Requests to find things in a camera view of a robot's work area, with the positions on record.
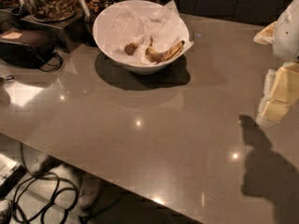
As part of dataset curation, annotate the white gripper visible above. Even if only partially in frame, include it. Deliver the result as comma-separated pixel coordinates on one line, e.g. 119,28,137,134
253,0,299,127

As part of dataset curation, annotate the brown overripe banana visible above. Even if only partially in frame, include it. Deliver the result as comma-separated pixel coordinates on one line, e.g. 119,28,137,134
145,38,185,63

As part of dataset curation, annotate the white bowl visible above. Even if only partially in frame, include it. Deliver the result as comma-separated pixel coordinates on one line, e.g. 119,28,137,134
93,4,190,75

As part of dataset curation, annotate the white paper liner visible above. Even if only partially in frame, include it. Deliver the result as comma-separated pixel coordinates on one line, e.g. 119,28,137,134
104,0,193,67

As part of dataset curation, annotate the small brown fruit piece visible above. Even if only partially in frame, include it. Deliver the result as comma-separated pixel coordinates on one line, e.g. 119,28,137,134
124,42,139,56

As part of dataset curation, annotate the dark metal stand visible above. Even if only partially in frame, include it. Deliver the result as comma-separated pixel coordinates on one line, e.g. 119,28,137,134
21,9,90,53

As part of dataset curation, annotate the glass jar of nuts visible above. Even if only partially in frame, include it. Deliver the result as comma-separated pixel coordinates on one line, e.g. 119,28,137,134
24,0,77,22

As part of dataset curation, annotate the black device with label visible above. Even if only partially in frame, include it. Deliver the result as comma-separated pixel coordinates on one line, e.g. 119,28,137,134
0,28,56,69

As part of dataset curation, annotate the box on floor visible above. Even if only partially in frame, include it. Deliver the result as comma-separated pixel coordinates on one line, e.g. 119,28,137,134
0,154,26,198

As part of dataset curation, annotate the black cable on table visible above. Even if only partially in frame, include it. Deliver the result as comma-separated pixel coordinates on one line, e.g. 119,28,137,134
36,51,64,73

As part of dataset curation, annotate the black floor cable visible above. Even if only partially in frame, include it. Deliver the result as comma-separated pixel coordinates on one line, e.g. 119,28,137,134
10,143,81,224

